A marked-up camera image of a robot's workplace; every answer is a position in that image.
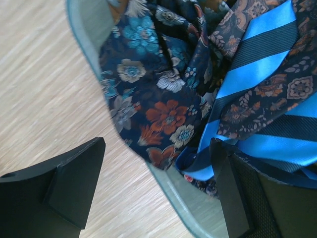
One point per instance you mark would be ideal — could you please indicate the blue striped tie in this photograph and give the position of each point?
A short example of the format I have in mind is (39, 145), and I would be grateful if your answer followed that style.
(194, 163)

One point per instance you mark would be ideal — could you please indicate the navy floral tie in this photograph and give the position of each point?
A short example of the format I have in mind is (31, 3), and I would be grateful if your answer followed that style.
(160, 73)

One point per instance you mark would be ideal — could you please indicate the dark brown paisley tie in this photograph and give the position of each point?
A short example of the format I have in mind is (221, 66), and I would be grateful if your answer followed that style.
(271, 88)

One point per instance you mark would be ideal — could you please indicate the teal plastic basket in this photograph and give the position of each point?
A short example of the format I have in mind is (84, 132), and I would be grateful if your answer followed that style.
(91, 23)

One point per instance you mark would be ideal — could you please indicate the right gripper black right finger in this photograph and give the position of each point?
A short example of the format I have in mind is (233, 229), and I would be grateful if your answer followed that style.
(264, 199)

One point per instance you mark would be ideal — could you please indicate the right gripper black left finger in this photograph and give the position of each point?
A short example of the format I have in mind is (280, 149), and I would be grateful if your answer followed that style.
(51, 199)

